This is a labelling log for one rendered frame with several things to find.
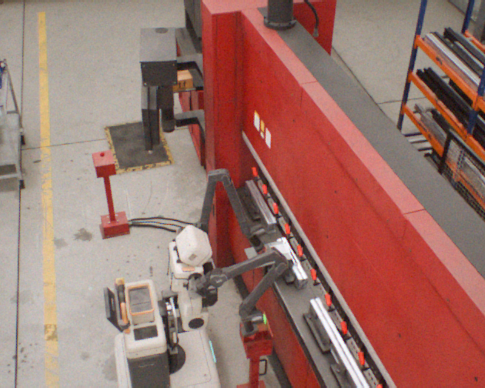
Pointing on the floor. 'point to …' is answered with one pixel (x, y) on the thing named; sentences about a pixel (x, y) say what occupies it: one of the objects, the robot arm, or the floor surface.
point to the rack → (447, 108)
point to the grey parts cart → (3, 132)
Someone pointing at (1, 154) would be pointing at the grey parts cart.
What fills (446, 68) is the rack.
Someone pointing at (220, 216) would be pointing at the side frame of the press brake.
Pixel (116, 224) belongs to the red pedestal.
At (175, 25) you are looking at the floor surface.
